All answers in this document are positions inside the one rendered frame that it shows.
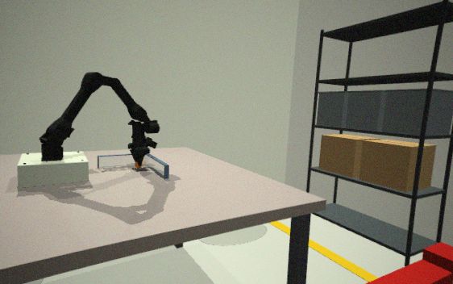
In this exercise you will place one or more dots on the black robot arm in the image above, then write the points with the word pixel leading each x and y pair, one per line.
pixel 59 130

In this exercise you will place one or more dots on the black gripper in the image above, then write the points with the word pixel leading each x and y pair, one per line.
pixel 138 149

